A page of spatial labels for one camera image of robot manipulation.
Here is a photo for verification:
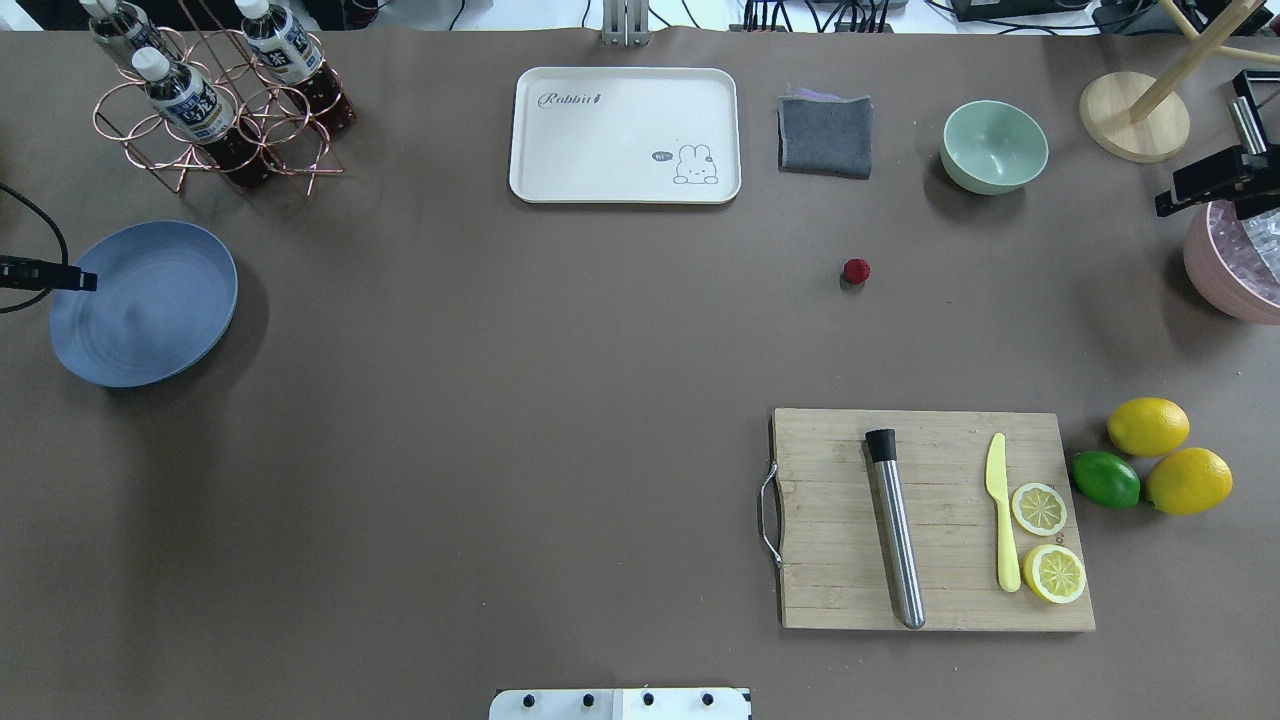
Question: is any grey folded cloth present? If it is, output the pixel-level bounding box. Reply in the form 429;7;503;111
777;88;874;179

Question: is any tea bottle one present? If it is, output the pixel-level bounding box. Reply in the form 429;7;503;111
132;47;273;190

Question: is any lemon half front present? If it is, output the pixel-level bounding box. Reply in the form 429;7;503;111
1021;544;1087;603

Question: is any mint green bowl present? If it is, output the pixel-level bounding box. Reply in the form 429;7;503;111
940;100;1050;196

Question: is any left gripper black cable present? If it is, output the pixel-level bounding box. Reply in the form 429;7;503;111
0;182;69;315

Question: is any tea bottle three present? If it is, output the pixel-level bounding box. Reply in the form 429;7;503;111
79;1;180;74

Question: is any yellow lemon far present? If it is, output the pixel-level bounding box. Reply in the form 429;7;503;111
1106;397;1190;457

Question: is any green lime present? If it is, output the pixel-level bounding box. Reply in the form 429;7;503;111
1071;450;1140;509

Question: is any lemon half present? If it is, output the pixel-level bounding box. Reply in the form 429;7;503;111
1021;544;1087;603
1010;483;1068;537

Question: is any yellow plastic knife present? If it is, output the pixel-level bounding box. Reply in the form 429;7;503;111
984;432;1021;593

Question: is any lemon half back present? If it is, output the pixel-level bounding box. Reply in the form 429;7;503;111
1010;483;1068;537

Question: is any metal ice scoop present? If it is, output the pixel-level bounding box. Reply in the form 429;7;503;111
1229;96;1268;156

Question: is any red strawberry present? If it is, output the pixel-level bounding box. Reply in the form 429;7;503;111
840;258;872;286

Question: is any wooden cup stand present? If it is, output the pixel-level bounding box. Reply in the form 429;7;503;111
1079;1;1279;164

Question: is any pink bowl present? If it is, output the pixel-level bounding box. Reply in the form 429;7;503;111
1183;201;1279;325

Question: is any pile of clear ice cubes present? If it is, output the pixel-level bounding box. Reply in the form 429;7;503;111
1206;201;1279;306

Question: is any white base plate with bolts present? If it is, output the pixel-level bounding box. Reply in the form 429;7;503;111
488;687;753;719

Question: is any tea bottle two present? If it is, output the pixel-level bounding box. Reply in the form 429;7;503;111
236;1;356;135

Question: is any steel muddler black cap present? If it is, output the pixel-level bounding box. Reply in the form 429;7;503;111
865;428;925;630

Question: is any copper wire bottle rack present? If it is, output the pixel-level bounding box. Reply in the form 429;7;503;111
83;1;357;193

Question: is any yellow lemon near bowl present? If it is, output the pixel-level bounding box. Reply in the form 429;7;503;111
1146;447;1234;515

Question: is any blue plate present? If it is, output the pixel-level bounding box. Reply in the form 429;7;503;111
49;222;239;388

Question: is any aluminium frame post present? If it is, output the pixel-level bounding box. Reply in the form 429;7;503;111
600;0;652;47

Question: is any cream rabbit tray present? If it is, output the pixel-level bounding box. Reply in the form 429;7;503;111
508;67;742;204

